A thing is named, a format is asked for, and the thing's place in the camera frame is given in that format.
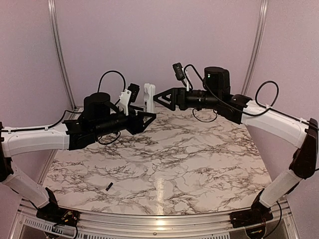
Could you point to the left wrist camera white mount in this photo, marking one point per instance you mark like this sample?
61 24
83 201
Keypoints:
126 97

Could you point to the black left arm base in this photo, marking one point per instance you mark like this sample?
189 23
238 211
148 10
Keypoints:
59 215

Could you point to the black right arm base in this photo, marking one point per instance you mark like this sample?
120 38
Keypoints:
258 213

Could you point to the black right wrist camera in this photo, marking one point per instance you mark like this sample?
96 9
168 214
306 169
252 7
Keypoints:
178 69

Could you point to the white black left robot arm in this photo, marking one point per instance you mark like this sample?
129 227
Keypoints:
99 117

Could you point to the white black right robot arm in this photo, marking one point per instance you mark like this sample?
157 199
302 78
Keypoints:
240 109

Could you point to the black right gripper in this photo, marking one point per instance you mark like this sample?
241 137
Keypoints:
178 96

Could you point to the dark blue battery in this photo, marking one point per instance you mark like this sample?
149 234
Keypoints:
109 186

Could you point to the left aluminium frame post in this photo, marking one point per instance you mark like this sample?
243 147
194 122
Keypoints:
59 52

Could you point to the white air conditioner remote control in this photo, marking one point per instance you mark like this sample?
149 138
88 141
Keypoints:
149 92

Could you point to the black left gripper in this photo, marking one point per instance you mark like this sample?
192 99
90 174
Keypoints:
139 126

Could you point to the aluminium frame post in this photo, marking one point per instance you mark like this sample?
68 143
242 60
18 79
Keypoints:
59 52
256 46

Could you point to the right aluminium frame post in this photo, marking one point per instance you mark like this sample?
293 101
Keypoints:
256 46

